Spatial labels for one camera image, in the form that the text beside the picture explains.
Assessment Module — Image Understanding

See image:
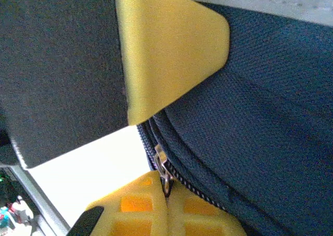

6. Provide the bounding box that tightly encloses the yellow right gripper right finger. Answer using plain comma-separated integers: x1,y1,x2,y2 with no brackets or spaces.
168,183,248,236

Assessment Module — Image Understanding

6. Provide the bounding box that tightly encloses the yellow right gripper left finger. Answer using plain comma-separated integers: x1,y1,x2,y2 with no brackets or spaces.
66,169,170,236

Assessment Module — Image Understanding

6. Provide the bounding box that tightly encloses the navy blue backpack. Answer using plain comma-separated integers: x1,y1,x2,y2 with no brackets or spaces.
0,0,333,236

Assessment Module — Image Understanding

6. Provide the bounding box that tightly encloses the aluminium frame beam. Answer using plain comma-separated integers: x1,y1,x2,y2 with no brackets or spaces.
9,164,72,231

